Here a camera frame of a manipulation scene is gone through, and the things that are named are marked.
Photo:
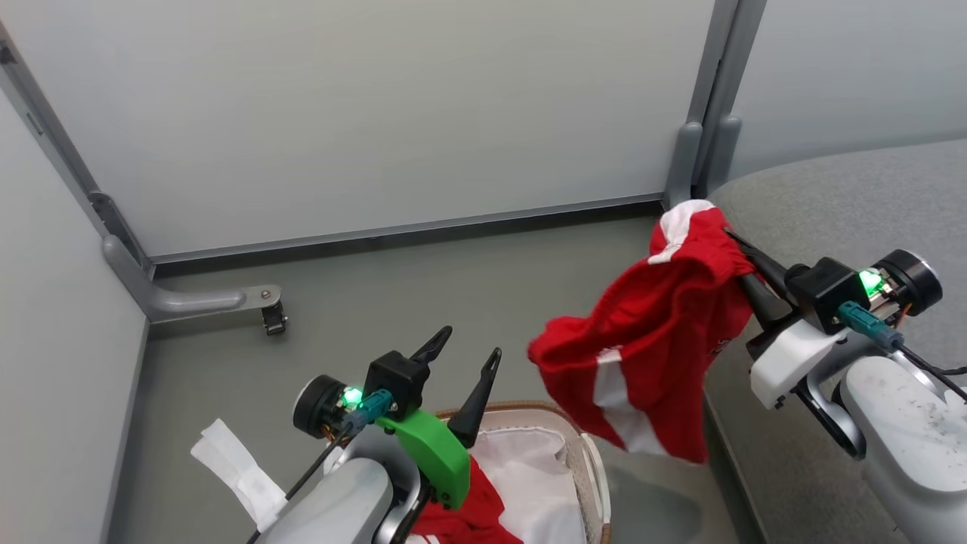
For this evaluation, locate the grey partition foot bracket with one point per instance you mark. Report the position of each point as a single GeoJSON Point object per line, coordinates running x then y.
{"type": "Point", "coordinates": [189, 301]}

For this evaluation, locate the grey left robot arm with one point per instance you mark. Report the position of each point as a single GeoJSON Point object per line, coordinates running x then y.
{"type": "Point", "coordinates": [340, 499]}

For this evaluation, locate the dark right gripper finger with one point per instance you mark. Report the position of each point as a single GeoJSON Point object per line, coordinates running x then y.
{"type": "Point", "coordinates": [763, 261]}
{"type": "Point", "coordinates": [759, 302]}

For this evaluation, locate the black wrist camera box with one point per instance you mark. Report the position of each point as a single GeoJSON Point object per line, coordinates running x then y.
{"type": "Point", "coordinates": [393, 381]}
{"type": "Point", "coordinates": [823, 291]}

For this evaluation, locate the red white striped garment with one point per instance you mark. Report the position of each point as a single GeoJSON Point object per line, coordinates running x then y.
{"type": "Point", "coordinates": [464, 514]}

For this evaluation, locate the grey partition corner post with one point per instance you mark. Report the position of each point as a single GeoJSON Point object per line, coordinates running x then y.
{"type": "Point", "coordinates": [53, 128]}

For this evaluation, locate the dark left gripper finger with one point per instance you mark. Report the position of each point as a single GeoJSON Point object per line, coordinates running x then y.
{"type": "Point", "coordinates": [432, 347]}
{"type": "Point", "coordinates": [474, 408]}

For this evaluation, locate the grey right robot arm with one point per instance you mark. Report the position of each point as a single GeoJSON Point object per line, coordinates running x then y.
{"type": "Point", "coordinates": [906, 423]}

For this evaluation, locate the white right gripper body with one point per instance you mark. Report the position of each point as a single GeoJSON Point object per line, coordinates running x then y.
{"type": "Point", "coordinates": [789, 363]}

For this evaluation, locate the white fabric strip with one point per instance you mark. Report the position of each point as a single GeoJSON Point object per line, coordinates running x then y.
{"type": "Point", "coordinates": [238, 472]}

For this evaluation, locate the white basket liner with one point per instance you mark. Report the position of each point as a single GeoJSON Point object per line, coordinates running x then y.
{"type": "Point", "coordinates": [532, 483]}

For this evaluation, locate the white basket with brown rim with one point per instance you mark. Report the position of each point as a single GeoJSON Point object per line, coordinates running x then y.
{"type": "Point", "coordinates": [593, 468]}

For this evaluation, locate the red shorts with white panels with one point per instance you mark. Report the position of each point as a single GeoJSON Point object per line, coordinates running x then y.
{"type": "Point", "coordinates": [657, 332]}

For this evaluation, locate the grey partition bottom rail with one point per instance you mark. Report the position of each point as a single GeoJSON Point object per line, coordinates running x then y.
{"type": "Point", "coordinates": [408, 227]}

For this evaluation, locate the grey partition post with feet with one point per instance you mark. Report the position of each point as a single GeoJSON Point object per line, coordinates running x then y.
{"type": "Point", "coordinates": [702, 143]}

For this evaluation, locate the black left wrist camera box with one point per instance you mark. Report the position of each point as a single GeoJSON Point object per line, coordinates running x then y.
{"type": "Point", "coordinates": [393, 381]}

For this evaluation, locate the black caster wheel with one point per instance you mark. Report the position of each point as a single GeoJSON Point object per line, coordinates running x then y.
{"type": "Point", "coordinates": [274, 321]}

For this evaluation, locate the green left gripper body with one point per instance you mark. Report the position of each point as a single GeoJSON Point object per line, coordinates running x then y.
{"type": "Point", "coordinates": [442, 457]}

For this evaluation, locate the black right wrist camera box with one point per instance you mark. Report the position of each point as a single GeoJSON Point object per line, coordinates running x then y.
{"type": "Point", "coordinates": [823, 291]}

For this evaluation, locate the grey fabric sofa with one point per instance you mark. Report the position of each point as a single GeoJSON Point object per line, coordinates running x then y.
{"type": "Point", "coordinates": [846, 204]}

